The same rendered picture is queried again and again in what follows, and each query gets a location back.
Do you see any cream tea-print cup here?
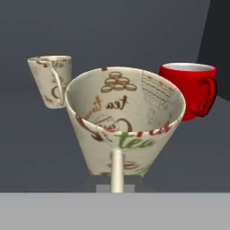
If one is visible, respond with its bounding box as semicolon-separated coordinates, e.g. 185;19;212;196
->
27;55;73;110
64;66;187;194

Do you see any red mug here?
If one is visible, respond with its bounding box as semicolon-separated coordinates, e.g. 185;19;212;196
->
158;62;219;122

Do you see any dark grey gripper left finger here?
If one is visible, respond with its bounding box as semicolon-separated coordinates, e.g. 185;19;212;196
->
79;174;112;194

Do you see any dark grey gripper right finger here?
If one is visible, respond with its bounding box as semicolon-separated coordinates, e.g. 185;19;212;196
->
122;175;151;194

